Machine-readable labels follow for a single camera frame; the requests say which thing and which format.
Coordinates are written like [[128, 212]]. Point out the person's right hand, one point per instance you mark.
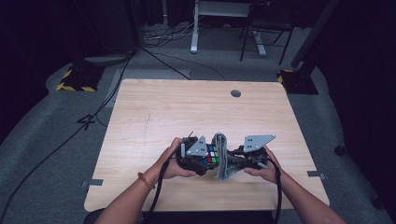
[[271, 171]]

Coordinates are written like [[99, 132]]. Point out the grey tape strip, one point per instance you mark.
[[315, 174], [95, 182]]

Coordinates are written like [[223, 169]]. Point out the person's left hand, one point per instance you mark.
[[169, 166]]

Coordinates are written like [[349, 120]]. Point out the black chair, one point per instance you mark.
[[267, 21]]

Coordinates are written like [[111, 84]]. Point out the multicoloured puzzle cube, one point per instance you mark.
[[212, 155]]

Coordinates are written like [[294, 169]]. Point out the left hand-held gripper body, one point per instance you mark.
[[193, 155]]

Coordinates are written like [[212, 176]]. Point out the grey cloth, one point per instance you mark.
[[221, 149]]

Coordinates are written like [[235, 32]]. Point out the dark slanted metal pole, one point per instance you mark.
[[314, 34]]

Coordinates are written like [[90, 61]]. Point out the person's dark clothing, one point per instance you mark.
[[208, 217]]

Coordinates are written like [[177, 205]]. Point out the yellow-black striped stand base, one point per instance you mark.
[[299, 84], [79, 79]]

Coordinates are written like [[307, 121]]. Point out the white desk frame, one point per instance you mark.
[[194, 34]]

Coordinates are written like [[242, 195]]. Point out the black caster wheel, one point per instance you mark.
[[340, 150]]

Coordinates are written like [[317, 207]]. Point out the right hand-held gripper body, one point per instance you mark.
[[255, 152]]

